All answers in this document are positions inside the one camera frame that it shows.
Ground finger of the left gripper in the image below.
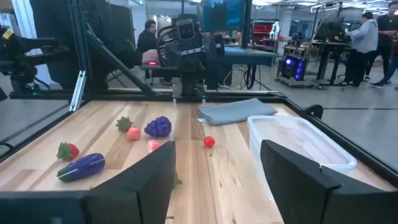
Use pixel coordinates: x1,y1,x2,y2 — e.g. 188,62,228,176
190,52,205,72
176,53,190,72

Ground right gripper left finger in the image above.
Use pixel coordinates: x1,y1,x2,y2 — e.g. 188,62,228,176
85,141,177,224

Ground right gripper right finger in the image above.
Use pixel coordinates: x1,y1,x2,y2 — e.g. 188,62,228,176
260,139,358,224

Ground pink round toy fruit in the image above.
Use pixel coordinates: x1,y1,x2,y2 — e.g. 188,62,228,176
126,127,142,141
147,139,160,154

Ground purple toy grape bunch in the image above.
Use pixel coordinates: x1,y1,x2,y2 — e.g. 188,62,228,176
144,116,172,138

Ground purple toy eggplant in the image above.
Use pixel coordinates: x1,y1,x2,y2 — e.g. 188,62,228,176
57,152,106,183

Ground red toy strawberry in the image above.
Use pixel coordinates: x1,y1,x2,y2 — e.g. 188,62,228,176
56,141,80,161
116,116,134,132

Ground clear plastic tupperware container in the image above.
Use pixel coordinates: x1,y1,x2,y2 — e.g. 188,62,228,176
247,115,358,202

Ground person's hand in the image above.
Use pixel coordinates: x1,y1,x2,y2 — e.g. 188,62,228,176
141,49,160,65

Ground person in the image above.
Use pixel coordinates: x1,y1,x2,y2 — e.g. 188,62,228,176
136,19,159,54
364,1,398,85
343,11,379,88
29,0,160,93

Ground computer monitor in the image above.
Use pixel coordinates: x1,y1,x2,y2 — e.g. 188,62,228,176
201,0,253,49

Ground grey computer desk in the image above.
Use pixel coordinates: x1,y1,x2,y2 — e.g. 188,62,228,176
139,45,280,78

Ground red shelf cabinet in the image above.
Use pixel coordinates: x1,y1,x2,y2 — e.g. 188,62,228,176
252,20,276,43

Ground small red toy cherry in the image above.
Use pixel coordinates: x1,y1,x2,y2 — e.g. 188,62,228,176
203,136,216,156

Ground black PC tower blue lights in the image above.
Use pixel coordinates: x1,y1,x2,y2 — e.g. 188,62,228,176
281,54,308,82

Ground black monitor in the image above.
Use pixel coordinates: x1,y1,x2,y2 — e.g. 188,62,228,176
313,16,346,43

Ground person's leg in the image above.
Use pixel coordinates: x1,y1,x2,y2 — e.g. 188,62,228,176
369,57,398,90

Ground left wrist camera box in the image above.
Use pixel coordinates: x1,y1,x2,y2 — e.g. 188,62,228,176
176,19,196,40

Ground black aluminium rig frame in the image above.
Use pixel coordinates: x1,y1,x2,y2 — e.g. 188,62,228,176
0,0,398,190

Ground black clamp handle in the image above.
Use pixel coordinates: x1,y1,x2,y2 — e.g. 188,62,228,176
303,104,324,120

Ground silver metal bracket bar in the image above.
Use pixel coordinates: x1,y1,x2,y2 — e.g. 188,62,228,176
68,70,87,113

